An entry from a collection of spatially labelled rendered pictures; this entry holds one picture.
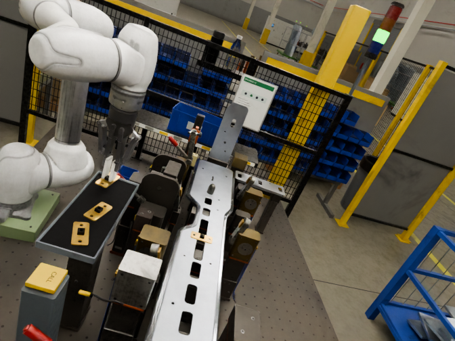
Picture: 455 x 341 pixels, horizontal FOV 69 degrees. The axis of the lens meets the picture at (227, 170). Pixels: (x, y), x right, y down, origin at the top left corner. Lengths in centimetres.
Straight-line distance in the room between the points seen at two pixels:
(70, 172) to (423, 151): 358
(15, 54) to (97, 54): 266
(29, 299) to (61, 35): 54
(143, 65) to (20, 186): 82
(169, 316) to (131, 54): 69
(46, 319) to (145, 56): 63
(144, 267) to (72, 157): 75
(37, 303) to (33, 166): 76
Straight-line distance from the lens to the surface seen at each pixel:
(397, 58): 599
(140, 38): 88
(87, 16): 142
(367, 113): 403
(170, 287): 107
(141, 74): 89
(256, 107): 209
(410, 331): 309
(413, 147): 413
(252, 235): 132
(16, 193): 153
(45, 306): 84
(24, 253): 153
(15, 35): 342
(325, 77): 214
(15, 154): 148
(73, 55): 79
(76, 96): 148
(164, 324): 99
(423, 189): 451
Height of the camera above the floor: 177
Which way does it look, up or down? 25 degrees down
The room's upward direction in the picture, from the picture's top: 22 degrees clockwise
